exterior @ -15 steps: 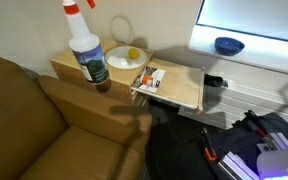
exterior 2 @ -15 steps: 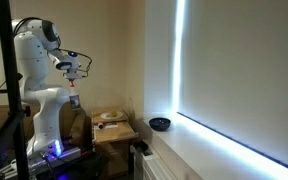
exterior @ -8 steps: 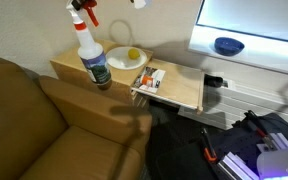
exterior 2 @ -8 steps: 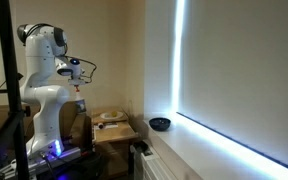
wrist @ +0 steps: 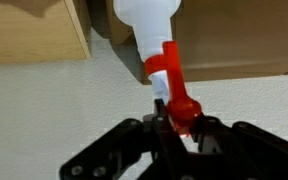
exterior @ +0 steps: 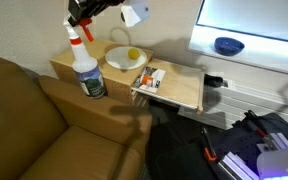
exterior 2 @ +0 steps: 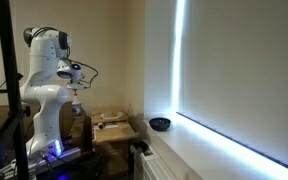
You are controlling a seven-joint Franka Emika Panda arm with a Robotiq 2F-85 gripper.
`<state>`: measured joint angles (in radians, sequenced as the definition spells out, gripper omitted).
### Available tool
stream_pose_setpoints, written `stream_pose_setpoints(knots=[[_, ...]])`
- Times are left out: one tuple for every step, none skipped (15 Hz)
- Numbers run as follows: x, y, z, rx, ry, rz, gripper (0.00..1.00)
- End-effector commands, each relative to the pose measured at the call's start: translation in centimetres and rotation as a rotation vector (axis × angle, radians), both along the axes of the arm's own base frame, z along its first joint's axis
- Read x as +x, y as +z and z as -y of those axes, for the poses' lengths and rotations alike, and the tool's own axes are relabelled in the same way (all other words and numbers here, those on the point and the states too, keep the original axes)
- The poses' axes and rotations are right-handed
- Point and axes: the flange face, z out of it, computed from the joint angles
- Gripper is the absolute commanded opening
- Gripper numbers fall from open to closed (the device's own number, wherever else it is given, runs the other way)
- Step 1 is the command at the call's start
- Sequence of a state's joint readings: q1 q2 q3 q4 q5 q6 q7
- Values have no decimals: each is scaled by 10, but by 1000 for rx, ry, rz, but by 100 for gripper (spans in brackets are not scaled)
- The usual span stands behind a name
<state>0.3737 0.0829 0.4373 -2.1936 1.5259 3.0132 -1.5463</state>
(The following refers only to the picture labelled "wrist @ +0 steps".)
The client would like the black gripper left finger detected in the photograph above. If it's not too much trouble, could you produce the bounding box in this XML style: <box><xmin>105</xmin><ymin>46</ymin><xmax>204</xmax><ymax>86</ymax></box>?
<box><xmin>58</xmin><ymin>98</ymin><xmax>190</xmax><ymax>180</ymax></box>

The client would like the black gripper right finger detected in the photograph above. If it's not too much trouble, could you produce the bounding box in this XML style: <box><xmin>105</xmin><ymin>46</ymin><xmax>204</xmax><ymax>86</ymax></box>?
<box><xmin>187</xmin><ymin>113</ymin><xmax>288</xmax><ymax>180</ymax></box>

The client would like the spray bottle with red trigger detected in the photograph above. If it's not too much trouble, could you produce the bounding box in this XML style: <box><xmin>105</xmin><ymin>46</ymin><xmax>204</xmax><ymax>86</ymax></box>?
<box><xmin>112</xmin><ymin>0</ymin><xmax>204</xmax><ymax>136</ymax></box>

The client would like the light wooden nightstand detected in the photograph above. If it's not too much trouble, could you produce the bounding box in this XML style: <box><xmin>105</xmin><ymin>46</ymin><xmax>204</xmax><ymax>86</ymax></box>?
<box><xmin>0</xmin><ymin>0</ymin><xmax>92</xmax><ymax>65</ymax></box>

